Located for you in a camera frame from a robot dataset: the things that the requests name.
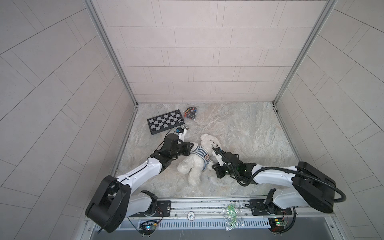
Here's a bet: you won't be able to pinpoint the blue white striped shirt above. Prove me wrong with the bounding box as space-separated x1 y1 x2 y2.
190 142 216 171

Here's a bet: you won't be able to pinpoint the white teddy bear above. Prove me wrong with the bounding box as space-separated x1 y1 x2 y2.
177 134 221 187

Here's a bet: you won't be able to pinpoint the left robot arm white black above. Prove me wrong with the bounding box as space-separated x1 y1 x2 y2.
85 134 198 233

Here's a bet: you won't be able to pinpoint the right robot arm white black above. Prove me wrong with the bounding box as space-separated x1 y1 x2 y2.
213 148 346 215

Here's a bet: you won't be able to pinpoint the black white chessboard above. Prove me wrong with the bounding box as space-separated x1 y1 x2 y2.
147 110 185 135

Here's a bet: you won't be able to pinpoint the bag of colourful small pieces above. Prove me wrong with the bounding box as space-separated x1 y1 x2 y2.
184 107 197 120

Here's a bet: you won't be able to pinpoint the clear bag green parts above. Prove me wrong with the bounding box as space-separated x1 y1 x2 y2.
224 204 245 231

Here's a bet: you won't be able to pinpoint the right green circuit board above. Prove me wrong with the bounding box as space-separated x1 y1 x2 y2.
268 218 286 233

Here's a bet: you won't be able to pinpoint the green circuit board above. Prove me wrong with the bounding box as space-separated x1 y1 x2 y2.
268 218 286 233
139 220 159 236

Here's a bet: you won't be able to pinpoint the left green circuit board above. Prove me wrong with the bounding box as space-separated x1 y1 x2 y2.
139 220 159 236

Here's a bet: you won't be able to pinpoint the black corrugated cable hose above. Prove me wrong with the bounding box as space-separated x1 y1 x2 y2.
212 146 348 204

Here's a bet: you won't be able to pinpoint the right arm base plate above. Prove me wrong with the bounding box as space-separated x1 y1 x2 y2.
245 200 293 216

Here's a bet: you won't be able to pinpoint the aluminium front rail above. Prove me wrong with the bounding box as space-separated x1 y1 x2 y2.
83 195 334 222

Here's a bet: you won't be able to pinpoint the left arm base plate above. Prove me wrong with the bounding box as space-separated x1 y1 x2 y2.
130 201 172 218

